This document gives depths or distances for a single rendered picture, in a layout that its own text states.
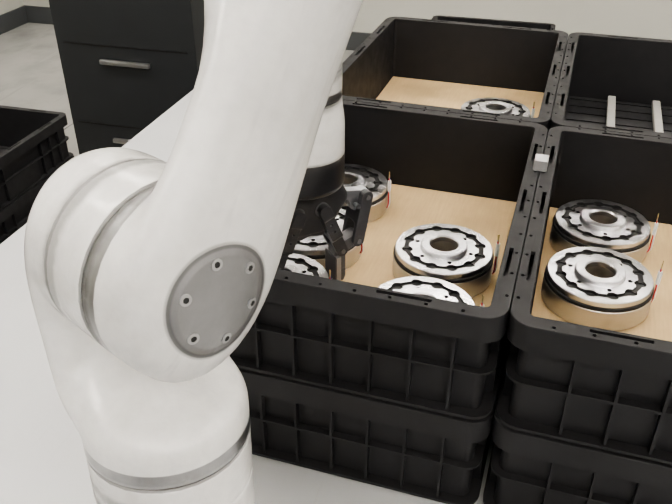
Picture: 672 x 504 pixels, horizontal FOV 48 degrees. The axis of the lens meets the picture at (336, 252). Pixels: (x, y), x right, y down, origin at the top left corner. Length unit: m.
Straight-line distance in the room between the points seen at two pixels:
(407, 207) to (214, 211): 0.62
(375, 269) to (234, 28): 0.52
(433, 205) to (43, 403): 0.50
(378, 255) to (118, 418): 0.48
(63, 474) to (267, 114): 0.55
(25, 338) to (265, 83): 0.71
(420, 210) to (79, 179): 0.61
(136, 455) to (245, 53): 0.20
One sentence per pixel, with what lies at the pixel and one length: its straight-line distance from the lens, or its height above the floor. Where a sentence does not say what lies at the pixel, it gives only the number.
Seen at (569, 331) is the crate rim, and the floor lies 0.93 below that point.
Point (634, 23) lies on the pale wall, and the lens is 4.11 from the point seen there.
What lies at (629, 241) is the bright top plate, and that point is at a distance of 0.85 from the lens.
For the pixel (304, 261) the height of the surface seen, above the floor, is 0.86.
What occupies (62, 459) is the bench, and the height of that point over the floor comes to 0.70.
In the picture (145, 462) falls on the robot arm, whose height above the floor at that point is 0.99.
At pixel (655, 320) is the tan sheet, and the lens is 0.80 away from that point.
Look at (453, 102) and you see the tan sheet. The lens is 1.25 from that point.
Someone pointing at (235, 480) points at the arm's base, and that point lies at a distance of 0.44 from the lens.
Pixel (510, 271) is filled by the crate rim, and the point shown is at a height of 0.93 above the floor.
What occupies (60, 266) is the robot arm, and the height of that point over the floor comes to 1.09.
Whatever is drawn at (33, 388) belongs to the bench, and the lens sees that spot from 0.91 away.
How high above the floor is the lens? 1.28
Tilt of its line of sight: 32 degrees down
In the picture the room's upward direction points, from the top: straight up
